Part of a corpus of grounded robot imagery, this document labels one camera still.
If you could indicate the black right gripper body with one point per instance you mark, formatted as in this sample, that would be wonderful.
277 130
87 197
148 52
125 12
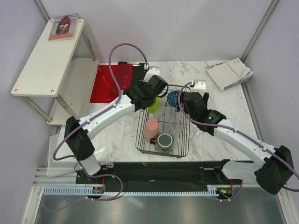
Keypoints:
205 97

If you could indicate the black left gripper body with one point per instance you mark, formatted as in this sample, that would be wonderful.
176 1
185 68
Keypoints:
142 84

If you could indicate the lime green plastic plate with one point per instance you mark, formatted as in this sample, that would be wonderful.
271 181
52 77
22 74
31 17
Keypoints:
152 109

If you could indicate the pink plastic cup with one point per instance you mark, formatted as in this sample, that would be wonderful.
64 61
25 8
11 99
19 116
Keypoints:
151 129

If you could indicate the black wire dish rack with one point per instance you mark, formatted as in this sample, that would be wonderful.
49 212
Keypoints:
164 113

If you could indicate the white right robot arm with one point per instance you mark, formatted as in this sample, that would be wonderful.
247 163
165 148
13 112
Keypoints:
271 167

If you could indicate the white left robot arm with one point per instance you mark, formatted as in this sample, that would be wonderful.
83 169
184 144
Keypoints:
80 132

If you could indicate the black clipboard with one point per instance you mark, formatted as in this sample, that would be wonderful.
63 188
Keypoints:
138 73

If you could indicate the blue patterned ceramic bowl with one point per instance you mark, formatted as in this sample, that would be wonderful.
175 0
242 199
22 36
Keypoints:
172 98

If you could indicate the clear glass tumbler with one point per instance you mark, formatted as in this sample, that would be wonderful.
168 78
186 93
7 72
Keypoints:
173 127

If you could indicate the red transparent plastic folder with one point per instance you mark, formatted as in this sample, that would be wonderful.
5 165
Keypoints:
104 88

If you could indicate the white spiral notebook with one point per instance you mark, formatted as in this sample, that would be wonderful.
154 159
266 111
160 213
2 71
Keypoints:
228 74

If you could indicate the dark green ceramic mug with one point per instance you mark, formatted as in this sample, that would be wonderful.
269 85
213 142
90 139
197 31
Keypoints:
164 142

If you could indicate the white two-tier shelf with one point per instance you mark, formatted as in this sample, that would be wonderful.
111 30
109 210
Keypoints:
57 84

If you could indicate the red illustrated book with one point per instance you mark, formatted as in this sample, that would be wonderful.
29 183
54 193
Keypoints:
64 27

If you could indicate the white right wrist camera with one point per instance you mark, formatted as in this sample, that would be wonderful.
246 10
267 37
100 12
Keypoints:
197 86

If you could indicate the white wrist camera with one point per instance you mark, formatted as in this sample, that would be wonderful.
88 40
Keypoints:
150 72
197 86

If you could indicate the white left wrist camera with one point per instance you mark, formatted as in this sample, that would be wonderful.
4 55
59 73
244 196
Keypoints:
150 72

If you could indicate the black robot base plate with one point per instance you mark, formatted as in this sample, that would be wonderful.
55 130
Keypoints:
182 175

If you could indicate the light blue cable duct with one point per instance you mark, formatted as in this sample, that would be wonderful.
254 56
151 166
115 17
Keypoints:
92 191

